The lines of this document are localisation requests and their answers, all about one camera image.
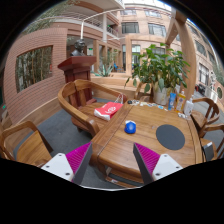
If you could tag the potted green plant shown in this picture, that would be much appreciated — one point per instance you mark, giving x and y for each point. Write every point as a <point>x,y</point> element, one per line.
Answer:
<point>159,73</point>

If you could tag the large wooden armchair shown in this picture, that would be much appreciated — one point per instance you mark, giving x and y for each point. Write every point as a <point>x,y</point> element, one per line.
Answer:
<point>73,98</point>

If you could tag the dark red wooden pedestal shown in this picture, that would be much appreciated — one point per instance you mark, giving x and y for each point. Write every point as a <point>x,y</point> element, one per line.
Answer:
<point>77,67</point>

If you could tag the wooden chair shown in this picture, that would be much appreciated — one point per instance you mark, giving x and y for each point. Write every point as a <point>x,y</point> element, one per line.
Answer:
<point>35,150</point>
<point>207,123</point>

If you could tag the small agave plant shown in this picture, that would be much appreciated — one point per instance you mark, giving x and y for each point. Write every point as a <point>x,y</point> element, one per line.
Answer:
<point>104,71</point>

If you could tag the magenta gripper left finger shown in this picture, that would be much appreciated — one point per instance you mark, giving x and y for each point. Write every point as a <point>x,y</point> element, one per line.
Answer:
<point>70,166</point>

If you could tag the red and white bag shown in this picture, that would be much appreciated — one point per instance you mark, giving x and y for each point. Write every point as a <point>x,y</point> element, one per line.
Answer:
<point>107,110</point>

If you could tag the yellow bottle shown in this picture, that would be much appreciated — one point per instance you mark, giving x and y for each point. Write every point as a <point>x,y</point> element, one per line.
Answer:
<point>180,101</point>

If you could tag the wooden chair right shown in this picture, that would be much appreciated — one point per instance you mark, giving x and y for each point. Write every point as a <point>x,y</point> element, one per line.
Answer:
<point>207,123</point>

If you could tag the dark bust statue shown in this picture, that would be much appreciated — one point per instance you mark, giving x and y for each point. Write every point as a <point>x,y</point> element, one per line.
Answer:
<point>79,47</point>

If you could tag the round dark mouse pad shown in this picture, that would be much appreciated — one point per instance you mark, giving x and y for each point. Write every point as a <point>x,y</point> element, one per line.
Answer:
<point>170,137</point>

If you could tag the white bottle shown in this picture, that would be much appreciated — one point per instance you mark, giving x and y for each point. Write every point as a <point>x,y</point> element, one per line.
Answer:
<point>188,107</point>

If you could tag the blue tube bottle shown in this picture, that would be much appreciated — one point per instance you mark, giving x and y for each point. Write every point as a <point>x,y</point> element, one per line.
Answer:
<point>171,100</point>

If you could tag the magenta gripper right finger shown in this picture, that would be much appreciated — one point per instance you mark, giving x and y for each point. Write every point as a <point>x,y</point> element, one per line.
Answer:
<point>152,165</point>

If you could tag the wooden chair lower left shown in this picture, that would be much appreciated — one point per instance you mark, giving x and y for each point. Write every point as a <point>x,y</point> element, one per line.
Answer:
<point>35,150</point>

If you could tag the wooden table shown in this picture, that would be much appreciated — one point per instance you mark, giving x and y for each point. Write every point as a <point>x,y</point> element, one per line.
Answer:
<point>113,147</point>

